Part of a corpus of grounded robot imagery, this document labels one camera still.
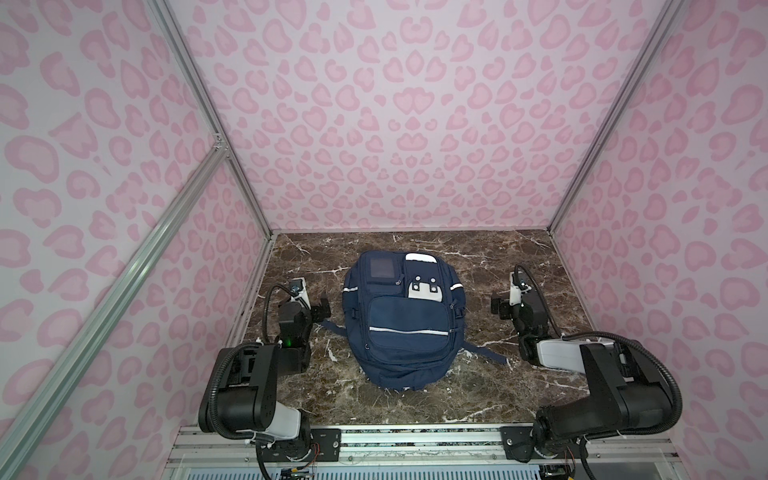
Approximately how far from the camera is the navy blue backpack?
82 centimetres

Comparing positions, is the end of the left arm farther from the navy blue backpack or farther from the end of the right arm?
the end of the right arm

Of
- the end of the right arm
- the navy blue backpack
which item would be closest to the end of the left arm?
the navy blue backpack
